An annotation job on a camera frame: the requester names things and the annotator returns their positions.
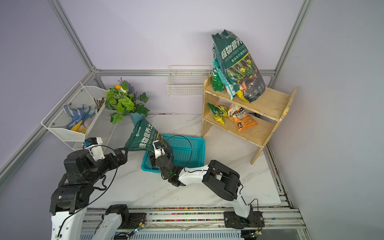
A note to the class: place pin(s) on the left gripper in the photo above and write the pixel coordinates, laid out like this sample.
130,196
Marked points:
123,157

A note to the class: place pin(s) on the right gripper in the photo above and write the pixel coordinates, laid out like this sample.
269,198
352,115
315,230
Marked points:
155,161

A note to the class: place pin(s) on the dark green soil bag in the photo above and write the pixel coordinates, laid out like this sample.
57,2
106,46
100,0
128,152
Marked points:
142,137
238,66

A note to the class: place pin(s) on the teal white fertilizer bag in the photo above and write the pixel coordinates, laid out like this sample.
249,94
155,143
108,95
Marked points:
228,86

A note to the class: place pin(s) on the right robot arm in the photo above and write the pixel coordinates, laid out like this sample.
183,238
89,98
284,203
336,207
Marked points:
220,179

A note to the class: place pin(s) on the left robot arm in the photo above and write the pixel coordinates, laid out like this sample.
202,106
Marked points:
70,200

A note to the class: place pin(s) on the yellow green small bag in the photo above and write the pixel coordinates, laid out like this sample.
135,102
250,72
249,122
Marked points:
219,112

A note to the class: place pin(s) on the orange small bag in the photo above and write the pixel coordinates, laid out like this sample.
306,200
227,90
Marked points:
241,118

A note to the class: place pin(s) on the green white tall bag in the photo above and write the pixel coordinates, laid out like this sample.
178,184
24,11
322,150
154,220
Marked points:
216,81

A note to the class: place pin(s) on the wooden two-tier shelf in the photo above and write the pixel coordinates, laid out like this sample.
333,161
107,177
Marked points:
266,113

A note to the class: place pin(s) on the teal plastic basket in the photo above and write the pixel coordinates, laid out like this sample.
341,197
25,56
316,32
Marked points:
188,152

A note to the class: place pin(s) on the yellow toy in rack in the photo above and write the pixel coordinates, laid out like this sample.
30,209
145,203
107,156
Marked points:
79,128

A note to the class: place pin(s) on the teal vase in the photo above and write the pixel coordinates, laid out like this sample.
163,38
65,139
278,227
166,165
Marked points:
136,117

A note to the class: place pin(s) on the white mesh tiered rack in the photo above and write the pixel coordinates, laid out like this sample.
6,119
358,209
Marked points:
99,125

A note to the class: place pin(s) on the blue knitted glove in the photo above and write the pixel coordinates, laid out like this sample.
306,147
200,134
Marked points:
78,114

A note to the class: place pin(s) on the brown twigs bundle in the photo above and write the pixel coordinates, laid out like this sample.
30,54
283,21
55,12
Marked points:
99,103

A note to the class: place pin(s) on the artificial green plant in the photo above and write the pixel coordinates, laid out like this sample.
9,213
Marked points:
124,100

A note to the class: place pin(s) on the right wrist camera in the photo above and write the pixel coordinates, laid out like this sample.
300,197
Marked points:
157,147

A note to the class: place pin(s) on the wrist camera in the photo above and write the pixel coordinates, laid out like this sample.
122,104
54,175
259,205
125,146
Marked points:
94,146
157,147

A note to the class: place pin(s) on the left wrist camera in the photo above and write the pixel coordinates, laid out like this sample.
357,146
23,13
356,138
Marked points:
94,146

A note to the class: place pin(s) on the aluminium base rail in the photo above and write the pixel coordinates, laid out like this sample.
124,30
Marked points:
189,221

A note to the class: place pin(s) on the white wire wall basket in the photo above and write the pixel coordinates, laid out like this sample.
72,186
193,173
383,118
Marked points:
187,80

